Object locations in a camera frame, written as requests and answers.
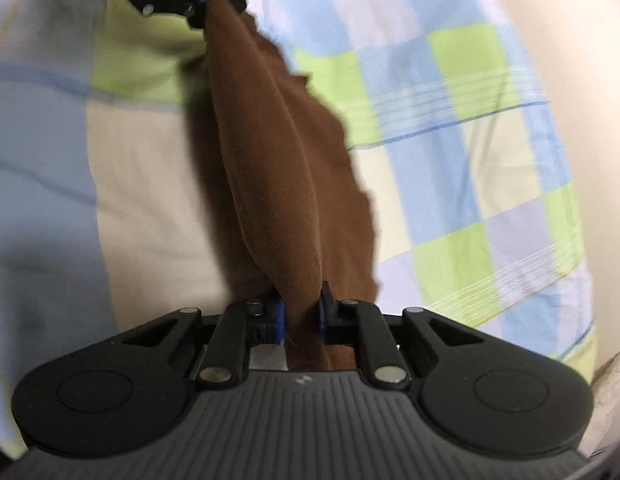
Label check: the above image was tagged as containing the brown cloth garment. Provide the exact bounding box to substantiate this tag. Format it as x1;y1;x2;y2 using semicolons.
184;0;377;370

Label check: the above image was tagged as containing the plaid bed sheet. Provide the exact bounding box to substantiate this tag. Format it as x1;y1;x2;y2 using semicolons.
0;0;596;456

